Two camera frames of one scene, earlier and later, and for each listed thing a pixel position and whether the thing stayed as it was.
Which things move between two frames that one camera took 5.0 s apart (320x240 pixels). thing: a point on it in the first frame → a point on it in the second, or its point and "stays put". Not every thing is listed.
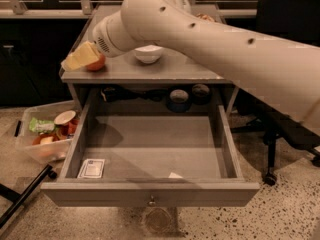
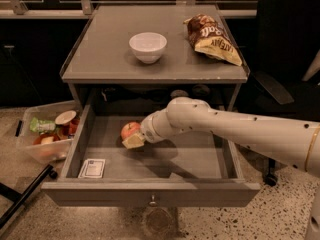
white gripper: [102, 40] → [147, 129]
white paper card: [92, 168] stays put
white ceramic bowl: [148, 53] stays put
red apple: [98, 65] → [129, 128]
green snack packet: [41, 125] stays put
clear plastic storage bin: [45, 132] stays put
